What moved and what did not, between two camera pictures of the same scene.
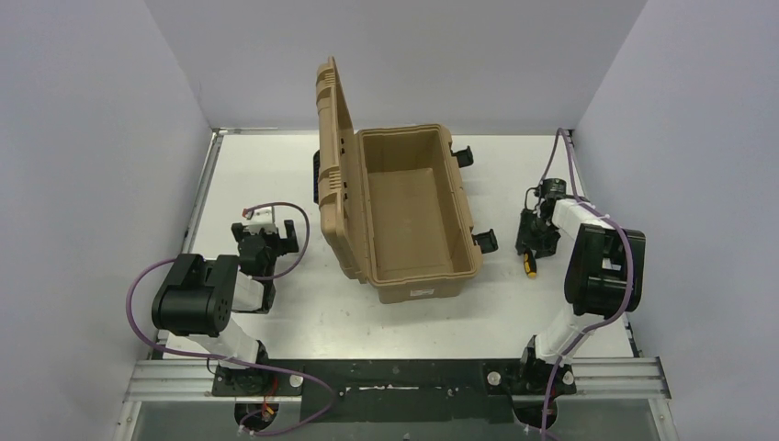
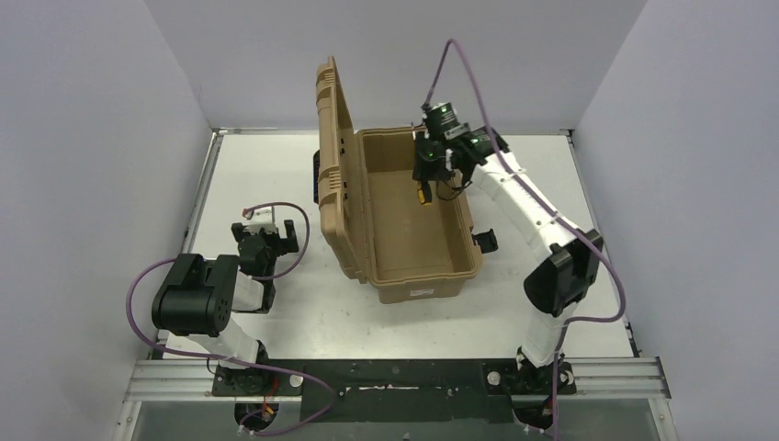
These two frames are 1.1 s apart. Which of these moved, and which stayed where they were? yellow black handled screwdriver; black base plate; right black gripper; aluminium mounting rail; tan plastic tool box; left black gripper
Moved: right black gripper; yellow black handled screwdriver
Stayed: black base plate; left black gripper; aluminium mounting rail; tan plastic tool box
